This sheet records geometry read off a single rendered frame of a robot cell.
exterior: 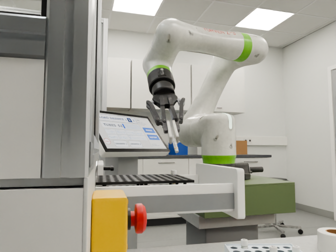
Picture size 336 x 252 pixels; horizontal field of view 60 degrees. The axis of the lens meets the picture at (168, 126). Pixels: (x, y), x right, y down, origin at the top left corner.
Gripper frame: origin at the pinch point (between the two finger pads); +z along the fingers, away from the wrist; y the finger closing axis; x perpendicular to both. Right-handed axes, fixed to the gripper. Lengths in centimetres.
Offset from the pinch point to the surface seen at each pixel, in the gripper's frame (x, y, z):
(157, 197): -8.2, -7.8, 25.7
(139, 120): 71, -5, -78
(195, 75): 196, 93, -289
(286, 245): -10.2, 14.0, 39.9
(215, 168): -0.6, 8.9, 15.0
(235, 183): -8.0, 9.8, 24.6
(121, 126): 61, -17, -64
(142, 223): -26.1, -11.8, 39.7
